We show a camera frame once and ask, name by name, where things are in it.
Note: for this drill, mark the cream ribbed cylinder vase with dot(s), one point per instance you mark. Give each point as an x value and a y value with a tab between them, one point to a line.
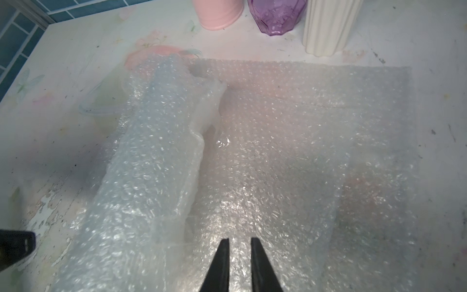
328	24

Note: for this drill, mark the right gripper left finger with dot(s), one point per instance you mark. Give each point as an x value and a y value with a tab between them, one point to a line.
217	277

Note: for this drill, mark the bubble vase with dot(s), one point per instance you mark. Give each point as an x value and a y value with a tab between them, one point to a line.
132	238

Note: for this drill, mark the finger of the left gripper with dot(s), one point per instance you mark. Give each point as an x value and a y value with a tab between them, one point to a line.
16	246

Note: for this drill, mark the pink pen cup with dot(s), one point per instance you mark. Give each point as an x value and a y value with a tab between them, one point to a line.
218	14

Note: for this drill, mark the purple vase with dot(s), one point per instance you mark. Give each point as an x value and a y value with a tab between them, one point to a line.
277	17

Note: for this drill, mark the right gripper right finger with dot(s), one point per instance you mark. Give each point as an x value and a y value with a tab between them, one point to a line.
264	278

